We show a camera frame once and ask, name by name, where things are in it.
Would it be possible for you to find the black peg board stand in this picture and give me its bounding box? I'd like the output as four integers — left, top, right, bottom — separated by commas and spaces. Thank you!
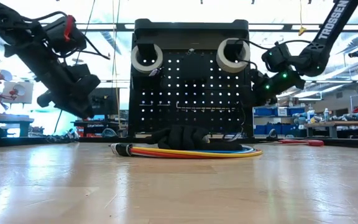
128, 17, 255, 140

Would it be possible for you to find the orange hanging cord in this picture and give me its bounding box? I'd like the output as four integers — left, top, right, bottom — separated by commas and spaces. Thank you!
296, 0, 308, 37

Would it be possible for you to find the black work glove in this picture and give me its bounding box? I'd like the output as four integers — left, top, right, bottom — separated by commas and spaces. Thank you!
146, 124, 211, 151

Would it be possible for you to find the black glove with grey cuff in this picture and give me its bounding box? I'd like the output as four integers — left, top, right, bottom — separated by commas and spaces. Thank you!
197, 136, 244, 152

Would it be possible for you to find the black aluminium table frame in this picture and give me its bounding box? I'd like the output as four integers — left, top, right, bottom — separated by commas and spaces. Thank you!
0, 128, 358, 149

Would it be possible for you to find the black hanging cable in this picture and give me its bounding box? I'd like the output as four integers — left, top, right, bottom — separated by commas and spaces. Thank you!
52, 0, 96, 137

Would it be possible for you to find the black monitor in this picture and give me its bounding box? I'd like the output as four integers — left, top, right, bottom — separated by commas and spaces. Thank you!
88, 88, 121, 117

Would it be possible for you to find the white poster board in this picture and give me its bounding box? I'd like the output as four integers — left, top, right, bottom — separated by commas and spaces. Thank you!
1, 81, 35, 105

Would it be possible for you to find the metal wire hook rack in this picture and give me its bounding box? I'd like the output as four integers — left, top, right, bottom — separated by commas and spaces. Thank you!
175, 101, 241, 112

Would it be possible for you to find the wooden workbench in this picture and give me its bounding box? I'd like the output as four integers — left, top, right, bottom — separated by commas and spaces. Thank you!
0, 111, 35, 138

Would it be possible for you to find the white tape roll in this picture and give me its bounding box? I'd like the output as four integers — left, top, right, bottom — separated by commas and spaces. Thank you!
130, 42, 164, 74
215, 37, 252, 74

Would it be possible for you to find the red cable strap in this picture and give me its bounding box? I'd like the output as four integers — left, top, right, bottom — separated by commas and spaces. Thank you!
63, 14, 76, 43

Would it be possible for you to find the cluttered wooden table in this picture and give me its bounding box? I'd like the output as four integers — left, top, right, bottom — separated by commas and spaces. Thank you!
292, 107, 358, 139

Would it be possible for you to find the black overhead beam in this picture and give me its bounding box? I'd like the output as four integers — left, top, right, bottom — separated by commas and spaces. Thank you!
76, 23, 358, 34

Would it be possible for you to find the red handled screwdriver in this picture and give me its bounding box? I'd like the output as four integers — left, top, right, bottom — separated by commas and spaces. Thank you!
303, 139, 325, 147
277, 139, 307, 145

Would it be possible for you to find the multicolour wire bundle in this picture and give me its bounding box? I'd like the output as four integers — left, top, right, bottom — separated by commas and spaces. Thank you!
109, 142, 264, 160

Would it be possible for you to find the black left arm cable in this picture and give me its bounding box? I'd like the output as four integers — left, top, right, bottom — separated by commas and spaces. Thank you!
20, 11, 111, 60

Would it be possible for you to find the blue bin shelving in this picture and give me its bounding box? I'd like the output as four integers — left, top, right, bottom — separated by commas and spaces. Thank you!
253, 104, 307, 136

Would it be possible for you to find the yellow hanging cord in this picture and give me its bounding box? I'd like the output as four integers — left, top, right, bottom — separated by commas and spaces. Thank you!
111, 0, 122, 131

